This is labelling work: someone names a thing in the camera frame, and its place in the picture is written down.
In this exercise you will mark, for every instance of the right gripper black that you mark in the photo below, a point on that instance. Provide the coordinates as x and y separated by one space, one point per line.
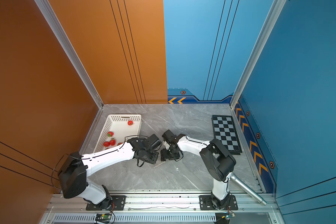
164 155

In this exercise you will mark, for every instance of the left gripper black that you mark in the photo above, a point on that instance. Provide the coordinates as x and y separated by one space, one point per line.
154 161

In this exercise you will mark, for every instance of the clear plastic clamshell container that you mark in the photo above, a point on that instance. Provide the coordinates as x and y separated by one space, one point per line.
193 162

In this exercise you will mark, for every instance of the white perforated plastic basket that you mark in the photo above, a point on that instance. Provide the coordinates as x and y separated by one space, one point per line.
117 123

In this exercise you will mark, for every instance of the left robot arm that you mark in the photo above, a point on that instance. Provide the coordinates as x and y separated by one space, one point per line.
75 171

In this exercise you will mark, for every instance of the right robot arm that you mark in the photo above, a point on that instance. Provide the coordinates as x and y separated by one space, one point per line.
217 159

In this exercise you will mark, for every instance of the red strawberry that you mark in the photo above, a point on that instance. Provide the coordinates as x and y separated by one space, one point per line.
106 144
110 134
112 142

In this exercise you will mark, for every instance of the black white chessboard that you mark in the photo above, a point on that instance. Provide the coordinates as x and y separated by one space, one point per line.
224 130

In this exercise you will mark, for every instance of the silver microphone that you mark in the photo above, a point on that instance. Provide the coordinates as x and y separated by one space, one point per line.
247 189

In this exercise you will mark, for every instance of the green circuit board left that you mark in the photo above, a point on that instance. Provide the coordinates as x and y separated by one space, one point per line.
104 218

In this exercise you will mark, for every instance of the green circuit board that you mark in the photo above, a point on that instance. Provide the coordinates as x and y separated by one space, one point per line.
104 218
224 218

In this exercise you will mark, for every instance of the green circuit board right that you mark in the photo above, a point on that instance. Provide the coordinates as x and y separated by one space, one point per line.
224 218

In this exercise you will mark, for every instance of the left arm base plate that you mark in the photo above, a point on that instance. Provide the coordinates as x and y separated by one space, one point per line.
113 203

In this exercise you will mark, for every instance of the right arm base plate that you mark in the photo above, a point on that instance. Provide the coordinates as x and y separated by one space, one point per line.
209 203

